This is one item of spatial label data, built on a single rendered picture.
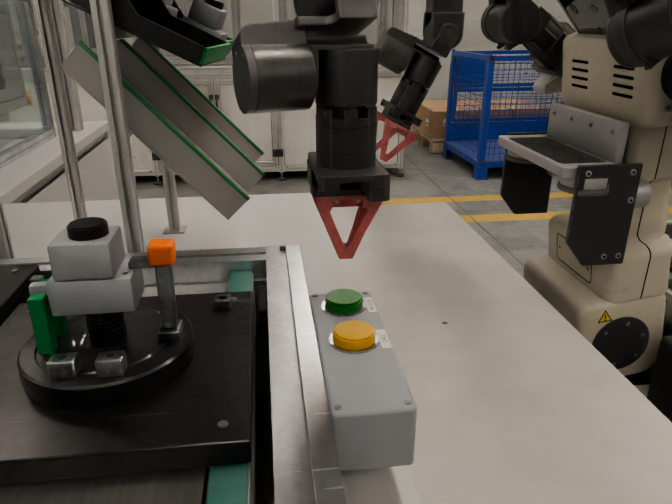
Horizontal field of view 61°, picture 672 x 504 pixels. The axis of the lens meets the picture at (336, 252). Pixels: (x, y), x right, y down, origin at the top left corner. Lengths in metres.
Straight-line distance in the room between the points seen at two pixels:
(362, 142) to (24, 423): 0.35
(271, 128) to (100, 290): 4.23
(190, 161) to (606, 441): 0.58
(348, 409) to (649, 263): 0.70
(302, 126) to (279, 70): 4.20
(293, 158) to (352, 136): 4.21
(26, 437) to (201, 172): 0.43
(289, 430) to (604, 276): 0.71
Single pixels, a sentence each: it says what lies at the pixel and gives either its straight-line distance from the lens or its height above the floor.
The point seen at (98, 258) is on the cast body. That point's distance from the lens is 0.47.
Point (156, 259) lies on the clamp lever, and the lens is 0.48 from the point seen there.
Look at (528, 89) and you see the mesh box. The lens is 4.91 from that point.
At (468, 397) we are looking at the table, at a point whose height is 0.86.
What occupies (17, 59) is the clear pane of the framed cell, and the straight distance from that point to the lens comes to 2.06.
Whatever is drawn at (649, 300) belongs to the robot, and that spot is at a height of 0.81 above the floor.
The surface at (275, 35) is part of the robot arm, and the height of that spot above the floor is 1.23.
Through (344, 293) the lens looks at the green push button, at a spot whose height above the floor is 0.97.
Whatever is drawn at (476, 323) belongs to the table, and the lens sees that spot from 0.80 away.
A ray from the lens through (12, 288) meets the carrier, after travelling 0.72.
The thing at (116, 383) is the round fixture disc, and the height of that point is 0.99.
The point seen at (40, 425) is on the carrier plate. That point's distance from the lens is 0.48.
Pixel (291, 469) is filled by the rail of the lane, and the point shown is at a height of 0.96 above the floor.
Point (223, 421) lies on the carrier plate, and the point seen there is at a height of 0.97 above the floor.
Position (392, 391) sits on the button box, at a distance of 0.48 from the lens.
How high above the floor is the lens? 1.24
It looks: 22 degrees down
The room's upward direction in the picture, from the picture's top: straight up
